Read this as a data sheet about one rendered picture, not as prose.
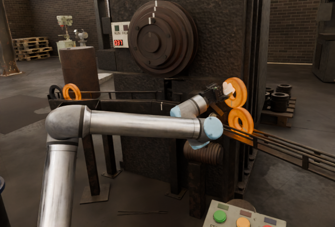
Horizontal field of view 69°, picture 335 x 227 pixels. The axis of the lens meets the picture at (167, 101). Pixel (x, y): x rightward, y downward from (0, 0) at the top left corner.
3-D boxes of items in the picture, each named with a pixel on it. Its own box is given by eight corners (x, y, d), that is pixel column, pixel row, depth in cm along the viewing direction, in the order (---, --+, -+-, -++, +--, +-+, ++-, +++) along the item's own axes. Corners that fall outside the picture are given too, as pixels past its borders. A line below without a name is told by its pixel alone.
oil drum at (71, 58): (84, 91, 484) (77, 45, 457) (107, 94, 457) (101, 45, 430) (59, 100, 435) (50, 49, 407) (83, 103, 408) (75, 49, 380)
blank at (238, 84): (226, 76, 133) (221, 77, 132) (247, 79, 119) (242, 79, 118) (227, 104, 136) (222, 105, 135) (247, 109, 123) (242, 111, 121)
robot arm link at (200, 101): (202, 117, 116) (191, 111, 124) (210, 113, 117) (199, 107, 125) (197, 101, 112) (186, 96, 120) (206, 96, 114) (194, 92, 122)
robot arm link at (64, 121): (42, 97, 80) (225, 113, 100) (48, 108, 92) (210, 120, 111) (36, 132, 77) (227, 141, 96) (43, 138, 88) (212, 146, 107)
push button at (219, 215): (216, 210, 84) (215, 208, 83) (227, 214, 82) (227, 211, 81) (212, 221, 81) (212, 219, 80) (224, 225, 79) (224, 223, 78)
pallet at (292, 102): (194, 113, 339) (194, 83, 326) (214, 98, 406) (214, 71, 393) (290, 128, 281) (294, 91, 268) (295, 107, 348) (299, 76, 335)
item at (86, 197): (78, 187, 196) (62, 102, 174) (111, 183, 198) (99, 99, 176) (72, 205, 176) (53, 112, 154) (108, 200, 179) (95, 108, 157)
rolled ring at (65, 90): (78, 108, 208) (81, 107, 211) (79, 89, 200) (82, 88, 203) (62, 101, 215) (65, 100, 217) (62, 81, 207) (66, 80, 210)
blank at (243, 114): (230, 125, 137) (225, 126, 135) (236, 102, 129) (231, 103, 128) (249, 142, 125) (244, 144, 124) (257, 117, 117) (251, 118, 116)
